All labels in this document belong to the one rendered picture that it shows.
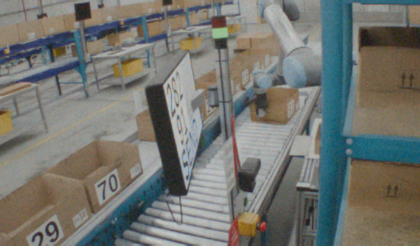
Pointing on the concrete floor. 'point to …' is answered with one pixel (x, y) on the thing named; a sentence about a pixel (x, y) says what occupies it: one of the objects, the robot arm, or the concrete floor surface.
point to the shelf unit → (361, 141)
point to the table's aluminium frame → (303, 199)
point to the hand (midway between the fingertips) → (258, 117)
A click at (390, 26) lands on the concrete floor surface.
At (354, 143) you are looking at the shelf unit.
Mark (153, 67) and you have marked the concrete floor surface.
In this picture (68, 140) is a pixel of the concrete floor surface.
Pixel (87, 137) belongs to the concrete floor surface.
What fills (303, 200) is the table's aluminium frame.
